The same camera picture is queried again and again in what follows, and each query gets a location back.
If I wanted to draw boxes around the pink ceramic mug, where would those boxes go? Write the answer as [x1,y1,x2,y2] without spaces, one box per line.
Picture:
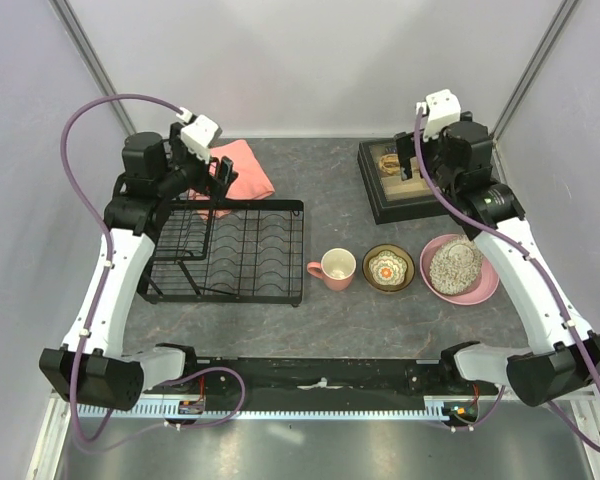
[307,248,357,292]

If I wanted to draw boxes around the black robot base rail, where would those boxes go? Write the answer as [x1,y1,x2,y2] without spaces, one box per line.
[144,355,486,414]

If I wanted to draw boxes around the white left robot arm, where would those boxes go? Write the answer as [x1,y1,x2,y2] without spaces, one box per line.
[39,116,237,411]

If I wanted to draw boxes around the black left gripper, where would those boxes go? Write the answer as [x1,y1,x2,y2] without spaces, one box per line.
[155,123,236,201]

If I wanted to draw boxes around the pink folded cloth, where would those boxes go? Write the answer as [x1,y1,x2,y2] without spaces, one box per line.
[211,139,275,200]

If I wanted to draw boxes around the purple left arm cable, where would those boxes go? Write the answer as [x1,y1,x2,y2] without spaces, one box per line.
[60,94,247,455]

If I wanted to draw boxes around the black compartment display box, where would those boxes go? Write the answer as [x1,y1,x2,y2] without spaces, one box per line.
[357,139,448,224]

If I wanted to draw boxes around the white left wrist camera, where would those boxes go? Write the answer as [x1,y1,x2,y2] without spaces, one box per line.
[176,108,222,164]

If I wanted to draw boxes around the black wire dish rack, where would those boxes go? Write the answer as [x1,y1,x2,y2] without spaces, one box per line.
[137,194,304,307]

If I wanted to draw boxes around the pink plate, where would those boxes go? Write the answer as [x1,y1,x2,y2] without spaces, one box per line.
[419,234,500,306]

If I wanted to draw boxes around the speckled ceramic plate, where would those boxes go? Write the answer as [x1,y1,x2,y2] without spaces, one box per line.
[429,236,483,296]

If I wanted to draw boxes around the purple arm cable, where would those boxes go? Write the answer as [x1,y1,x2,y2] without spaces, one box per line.
[60,94,247,455]
[412,108,600,456]

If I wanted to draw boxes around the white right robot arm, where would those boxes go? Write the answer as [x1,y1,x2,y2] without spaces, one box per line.
[394,113,600,406]

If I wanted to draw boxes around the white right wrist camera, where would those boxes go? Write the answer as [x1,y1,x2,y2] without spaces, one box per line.
[416,89,461,142]

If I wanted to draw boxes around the gold bracelet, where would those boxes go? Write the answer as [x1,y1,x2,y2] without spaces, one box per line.
[378,153,404,176]

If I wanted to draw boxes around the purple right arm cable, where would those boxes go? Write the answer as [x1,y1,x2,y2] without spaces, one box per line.
[412,108,600,456]

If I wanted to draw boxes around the brown floral bowl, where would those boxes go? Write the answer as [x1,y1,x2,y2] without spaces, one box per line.
[362,244,416,294]

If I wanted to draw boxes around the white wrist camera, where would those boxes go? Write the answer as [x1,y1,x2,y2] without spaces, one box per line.
[416,89,461,142]
[176,108,222,164]

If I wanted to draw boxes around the small white patterned bowl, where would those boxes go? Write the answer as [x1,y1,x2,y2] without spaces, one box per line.
[368,250,408,287]

